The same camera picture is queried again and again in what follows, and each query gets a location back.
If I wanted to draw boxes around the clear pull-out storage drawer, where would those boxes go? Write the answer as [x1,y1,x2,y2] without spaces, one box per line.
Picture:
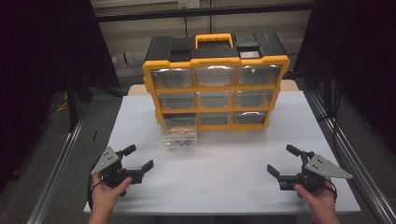
[159,113,199,152]

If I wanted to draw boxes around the yellow black organizer cabinet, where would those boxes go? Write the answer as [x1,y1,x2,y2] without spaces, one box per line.
[142,32,291,133]

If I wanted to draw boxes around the white wall socket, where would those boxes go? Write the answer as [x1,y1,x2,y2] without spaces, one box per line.
[177,0,201,9]

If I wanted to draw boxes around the set of clear plastic drawers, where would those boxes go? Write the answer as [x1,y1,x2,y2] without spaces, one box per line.
[151,64,282,126]

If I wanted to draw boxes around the black wrist strap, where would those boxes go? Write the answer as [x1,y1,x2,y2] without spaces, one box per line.
[323,178,339,202]
[87,172,105,210]

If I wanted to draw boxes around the black curtain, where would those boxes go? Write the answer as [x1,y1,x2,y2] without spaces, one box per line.
[0,0,121,190]
[293,0,396,157]

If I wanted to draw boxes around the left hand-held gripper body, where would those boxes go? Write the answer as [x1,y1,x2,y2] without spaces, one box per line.
[91,146,139,198]

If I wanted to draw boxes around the person's left hand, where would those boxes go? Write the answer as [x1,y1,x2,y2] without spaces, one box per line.
[92,173,134,217]

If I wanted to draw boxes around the person's right hand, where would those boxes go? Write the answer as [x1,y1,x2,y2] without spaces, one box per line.
[293,176,338,217]

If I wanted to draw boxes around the metal floor rail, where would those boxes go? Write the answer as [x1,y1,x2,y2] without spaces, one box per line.
[306,90,396,224]
[26,119,85,224]

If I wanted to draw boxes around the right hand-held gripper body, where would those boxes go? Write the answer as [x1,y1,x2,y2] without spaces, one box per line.
[277,151,354,199]

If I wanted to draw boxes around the black horizontal bar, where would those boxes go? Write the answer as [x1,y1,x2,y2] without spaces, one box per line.
[94,2,314,22]

